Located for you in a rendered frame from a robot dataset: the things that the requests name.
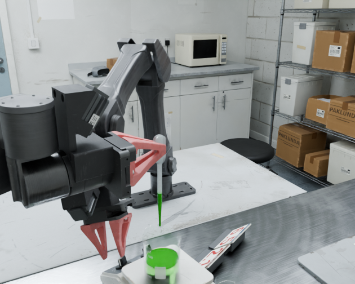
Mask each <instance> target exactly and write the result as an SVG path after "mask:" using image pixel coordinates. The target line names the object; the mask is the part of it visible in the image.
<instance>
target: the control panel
mask: <svg viewBox="0 0 355 284"><path fill-rule="evenodd" d="M141 255H142V254H141ZM141 255H139V256H136V257H134V258H132V259H130V260H128V261H131V262H134V261H136V260H139V259H141V257H140V256H141ZM116 266H117V265H116ZM116 266H115V267H112V268H110V269H108V270H105V271H103V272H106V273H113V274H119V273H121V272H122V271H121V270H122V269H118V270H116Z"/></svg>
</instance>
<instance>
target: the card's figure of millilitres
mask: <svg viewBox="0 0 355 284"><path fill-rule="evenodd" d="M224 247H225V246H224ZM224 247H221V248H218V249H216V250H213V251H211V252H210V253H209V254H208V255H207V256H206V257H205V258H204V259H203V260H202V261H201V262H200V265H202V266H203V267H205V266H206V265H207V264H208V263H209V262H210V261H211V260H212V259H213V258H214V257H215V256H216V255H217V254H218V253H219V252H220V251H221V250H222V249H223V248H224Z"/></svg>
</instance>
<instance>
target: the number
mask: <svg viewBox="0 0 355 284"><path fill-rule="evenodd" d="M246 226H247V225H245V226H243V227H240V228H238V229H236V230H234V231H233V232H232V233H231V234H230V235H229V236H227V238H226V239H225V240H224V241H223V242H221V243H220V244H219V245H218V246H221V245H224V244H226V243H229V242H231V241H232V240H233V239H234V238H235V237H236V236H237V235H238V234H239V233H240V232H241V231H242V230H243V229H244V228H245V227H246ZM218 246H217V247H218Z"/></svg>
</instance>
